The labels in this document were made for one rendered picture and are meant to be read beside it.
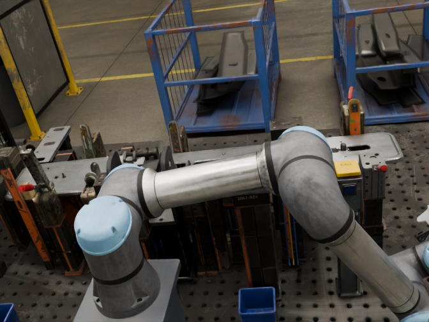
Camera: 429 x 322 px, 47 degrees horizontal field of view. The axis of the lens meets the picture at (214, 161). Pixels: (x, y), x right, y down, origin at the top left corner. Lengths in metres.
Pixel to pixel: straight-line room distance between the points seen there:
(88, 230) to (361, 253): 0.54
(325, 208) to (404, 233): 0.92
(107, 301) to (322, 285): 0.77
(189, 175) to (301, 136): 0.25
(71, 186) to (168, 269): 0.71
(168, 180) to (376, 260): 0.46
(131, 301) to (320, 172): 0.48
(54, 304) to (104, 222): 0.85
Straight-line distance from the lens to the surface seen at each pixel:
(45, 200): 1.69
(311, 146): 1.01
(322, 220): 0.94
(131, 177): 1.11
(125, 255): 1.03
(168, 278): 1.17
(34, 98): 4.70
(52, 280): 1.92
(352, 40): 3.29
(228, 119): 3.76
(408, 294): 1.13
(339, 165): 1.34
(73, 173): 1.87
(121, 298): 1.09
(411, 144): 2.30
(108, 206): 1.04
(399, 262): 1.26
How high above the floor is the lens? 1.91
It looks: 32 degrees down
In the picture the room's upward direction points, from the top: 11 degrees counter-clockwise
